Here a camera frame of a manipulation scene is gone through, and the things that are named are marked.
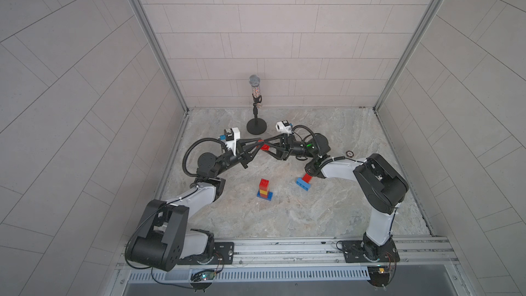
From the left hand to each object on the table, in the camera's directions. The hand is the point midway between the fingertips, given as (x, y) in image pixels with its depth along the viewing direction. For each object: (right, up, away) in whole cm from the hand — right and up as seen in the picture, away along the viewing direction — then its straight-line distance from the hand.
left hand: (263, 145), depth 72 cm
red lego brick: (0, -15, +4) cm, 16 cm away
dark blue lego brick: (+2, -22, +11) cm, 25 cm away
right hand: (+2, -2, -1) cm, 3 cm away
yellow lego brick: (-1, -19, +8) cm, 21 cm away
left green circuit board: (-19, -41, -7) cm, 45 cm away
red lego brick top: (+1, -1, -1) cm, 1 cm away
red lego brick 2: (0, -21, +9) cm, 23 cm away
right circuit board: (+39, -43, -4) cm, 59 cm away
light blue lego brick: (+16, -18, +15) cm, 29 cm away
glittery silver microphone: (-5, +26, +14) cm, 30 cm away
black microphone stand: (-6, +6, +36) cm, 37 cm away
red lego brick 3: (+18, -16, +15) cm, 28 cm away
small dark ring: (+40, -8, +25) cm, 48 cm away
